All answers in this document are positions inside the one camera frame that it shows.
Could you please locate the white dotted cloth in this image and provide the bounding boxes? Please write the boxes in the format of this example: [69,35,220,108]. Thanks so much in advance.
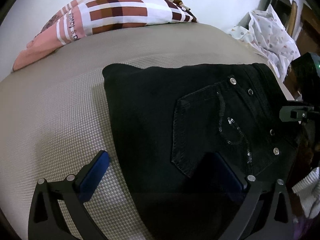
[226,5,300,82]

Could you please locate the brown wooden wardrobe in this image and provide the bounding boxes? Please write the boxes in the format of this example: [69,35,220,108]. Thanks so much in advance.
[268,0,319,55]

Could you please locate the purple cloth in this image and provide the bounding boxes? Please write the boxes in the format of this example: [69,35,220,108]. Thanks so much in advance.
[293,215,319,240]

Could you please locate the black denim pants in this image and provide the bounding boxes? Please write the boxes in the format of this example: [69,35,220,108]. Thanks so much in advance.
[103,63,303,239]

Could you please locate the beige woven bed sheet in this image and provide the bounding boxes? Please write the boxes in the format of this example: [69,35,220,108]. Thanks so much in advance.
[0,23,295,240]

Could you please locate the pink brown patterned pillow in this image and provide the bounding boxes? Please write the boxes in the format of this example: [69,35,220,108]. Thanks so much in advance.
[12,0,197,71]

